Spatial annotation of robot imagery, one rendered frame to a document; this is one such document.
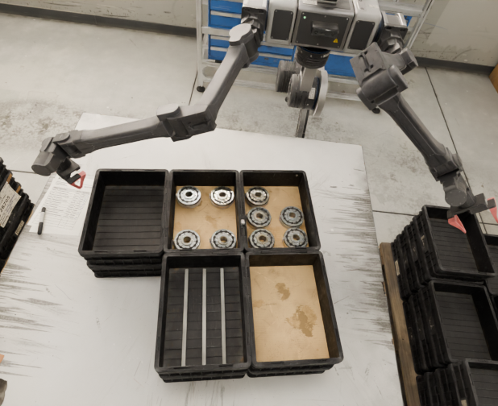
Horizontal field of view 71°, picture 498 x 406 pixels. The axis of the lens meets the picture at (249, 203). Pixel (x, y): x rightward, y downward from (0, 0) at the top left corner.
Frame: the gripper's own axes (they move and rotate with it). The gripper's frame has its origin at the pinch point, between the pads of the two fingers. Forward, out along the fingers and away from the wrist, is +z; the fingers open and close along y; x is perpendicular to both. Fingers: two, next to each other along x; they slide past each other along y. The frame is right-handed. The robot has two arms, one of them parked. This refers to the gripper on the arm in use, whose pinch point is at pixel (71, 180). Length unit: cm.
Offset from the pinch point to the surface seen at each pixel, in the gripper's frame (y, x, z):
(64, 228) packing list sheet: -9.9, -9.2, 33.7
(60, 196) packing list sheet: -25.8, 0.4, 33.7
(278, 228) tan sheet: 67, 44, 22
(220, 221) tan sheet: 45, 31, 22
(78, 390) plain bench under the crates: 46, -47, 34
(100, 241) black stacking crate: 14.5, -6.3, 21.2
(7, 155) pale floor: -144, 15, 103
